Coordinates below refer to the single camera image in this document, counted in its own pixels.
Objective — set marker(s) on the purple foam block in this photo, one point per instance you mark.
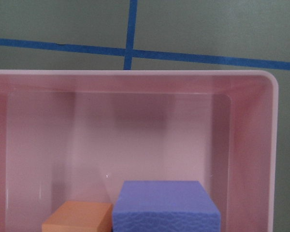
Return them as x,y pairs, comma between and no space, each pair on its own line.
165,206

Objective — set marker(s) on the orange foam block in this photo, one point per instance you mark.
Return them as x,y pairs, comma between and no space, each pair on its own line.
76,216

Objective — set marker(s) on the pink plastic bin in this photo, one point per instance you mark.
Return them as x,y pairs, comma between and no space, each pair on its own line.
78,135

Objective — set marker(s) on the brown paper table cover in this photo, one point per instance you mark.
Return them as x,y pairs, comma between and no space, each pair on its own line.
247,29

